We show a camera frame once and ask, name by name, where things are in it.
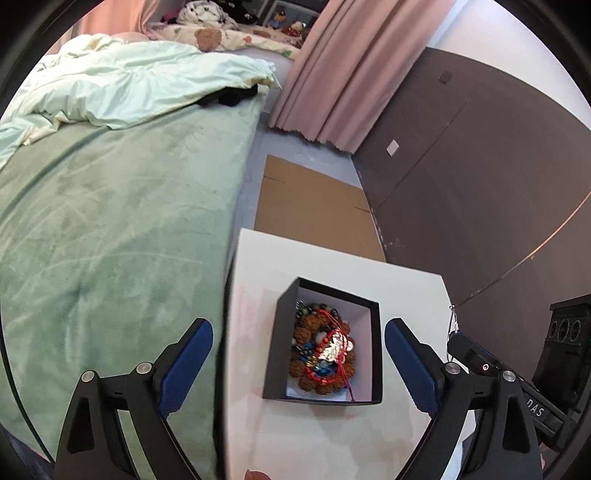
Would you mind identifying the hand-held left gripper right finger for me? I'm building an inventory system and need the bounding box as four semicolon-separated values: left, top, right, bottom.
385;318;544;480

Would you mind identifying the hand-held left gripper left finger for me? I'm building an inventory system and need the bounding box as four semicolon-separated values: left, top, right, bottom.
54;318;214;480

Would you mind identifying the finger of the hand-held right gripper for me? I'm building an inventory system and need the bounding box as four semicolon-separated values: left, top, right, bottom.
446;332;523;385

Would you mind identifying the red cord silver charm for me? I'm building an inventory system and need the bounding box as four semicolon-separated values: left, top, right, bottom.
295;309;359;402

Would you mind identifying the black jewelry box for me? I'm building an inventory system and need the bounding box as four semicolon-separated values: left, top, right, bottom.
262;276;385;406

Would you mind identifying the brown rudraksha bead bracelet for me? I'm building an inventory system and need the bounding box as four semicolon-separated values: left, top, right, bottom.
288;302;359;396

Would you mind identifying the grey-green bead bracelet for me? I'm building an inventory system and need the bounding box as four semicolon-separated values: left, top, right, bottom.
295;299;343;325

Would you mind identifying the bed with green sheet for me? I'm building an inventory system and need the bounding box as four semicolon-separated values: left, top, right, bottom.
0;33;283;480

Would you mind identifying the flat cardboard sheet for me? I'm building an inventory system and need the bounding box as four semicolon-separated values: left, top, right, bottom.
254;154;387;265

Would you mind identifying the black garment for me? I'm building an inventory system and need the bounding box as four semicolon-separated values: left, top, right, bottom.
201;85;259;108

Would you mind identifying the light green duvet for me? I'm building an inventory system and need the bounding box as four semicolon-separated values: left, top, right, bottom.
0;33;281;169

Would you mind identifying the pink curtain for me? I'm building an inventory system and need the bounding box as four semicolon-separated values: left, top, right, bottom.
268;0;458;154

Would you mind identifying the floral print blanket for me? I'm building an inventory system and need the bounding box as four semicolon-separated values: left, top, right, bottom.
148;23;306;62

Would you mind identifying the black and white cloth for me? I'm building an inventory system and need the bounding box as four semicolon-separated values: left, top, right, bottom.
178;0;260;27

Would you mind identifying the pink cloth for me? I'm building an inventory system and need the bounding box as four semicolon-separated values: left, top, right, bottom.
81;0;163;40

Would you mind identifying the blue bead bracelet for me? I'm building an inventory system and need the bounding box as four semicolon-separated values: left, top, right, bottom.
300;342;343;377

